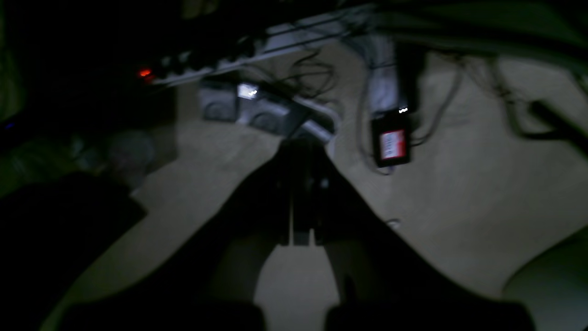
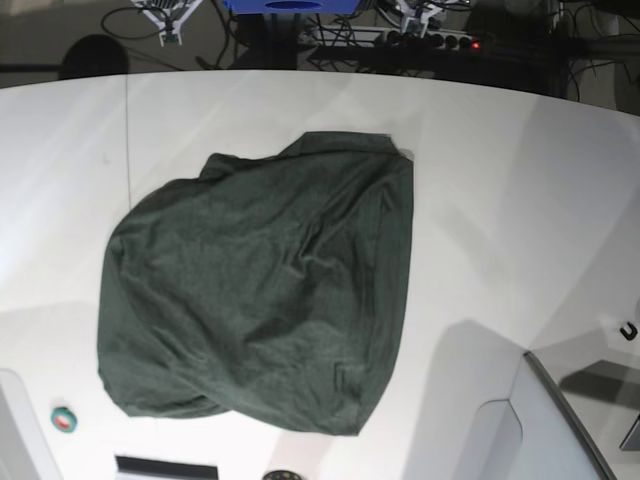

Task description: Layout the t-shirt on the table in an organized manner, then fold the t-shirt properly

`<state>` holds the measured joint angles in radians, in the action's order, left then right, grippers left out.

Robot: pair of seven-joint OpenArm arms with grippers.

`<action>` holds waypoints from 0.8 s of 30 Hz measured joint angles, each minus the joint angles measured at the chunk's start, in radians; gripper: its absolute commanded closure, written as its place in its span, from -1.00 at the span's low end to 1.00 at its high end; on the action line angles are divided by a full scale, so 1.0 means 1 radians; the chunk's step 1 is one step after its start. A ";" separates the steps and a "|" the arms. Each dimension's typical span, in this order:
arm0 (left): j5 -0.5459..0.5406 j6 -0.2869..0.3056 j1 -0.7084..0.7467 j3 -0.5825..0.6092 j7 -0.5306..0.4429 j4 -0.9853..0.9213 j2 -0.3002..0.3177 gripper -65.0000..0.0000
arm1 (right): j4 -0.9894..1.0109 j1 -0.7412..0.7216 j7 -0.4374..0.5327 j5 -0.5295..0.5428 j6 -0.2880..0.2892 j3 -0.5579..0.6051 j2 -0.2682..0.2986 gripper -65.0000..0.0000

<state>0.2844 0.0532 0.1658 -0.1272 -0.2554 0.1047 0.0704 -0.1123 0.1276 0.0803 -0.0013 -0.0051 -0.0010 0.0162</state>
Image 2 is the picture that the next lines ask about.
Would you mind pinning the dark green t-shirt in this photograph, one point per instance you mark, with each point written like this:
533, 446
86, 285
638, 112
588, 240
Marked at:
275, 288

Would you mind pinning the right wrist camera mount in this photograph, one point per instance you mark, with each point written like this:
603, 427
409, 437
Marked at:
169, 16

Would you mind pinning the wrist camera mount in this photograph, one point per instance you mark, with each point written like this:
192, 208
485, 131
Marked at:
169, 16
418, 17

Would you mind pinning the small black round object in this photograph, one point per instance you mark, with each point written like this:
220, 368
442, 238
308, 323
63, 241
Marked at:
282, 475

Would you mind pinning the grey power strip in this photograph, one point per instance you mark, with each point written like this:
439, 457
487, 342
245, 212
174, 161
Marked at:
370, 37

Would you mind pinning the blue plastic bin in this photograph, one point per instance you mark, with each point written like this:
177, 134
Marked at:
292, 6

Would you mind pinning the black U-shaped hook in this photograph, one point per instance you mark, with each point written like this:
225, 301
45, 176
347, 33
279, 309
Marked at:
629, 331

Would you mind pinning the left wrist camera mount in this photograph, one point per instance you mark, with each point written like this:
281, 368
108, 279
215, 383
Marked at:
418, 17

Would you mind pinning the green red tape roll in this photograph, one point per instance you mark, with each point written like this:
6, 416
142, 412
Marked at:
63, 419

